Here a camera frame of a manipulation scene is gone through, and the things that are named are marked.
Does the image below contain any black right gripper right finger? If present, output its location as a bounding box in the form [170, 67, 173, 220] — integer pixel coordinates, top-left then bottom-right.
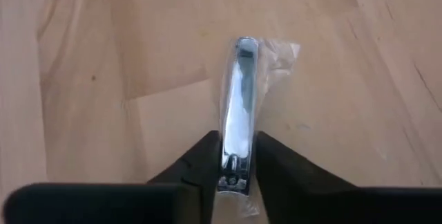
[256, 130, 442, 224]

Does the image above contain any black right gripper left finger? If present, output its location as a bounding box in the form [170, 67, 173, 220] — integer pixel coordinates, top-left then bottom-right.
[2, 129, 222, 224]

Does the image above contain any silver nail clipper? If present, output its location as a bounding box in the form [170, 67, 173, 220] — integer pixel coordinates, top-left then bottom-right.
[216, 36, 301, 218]

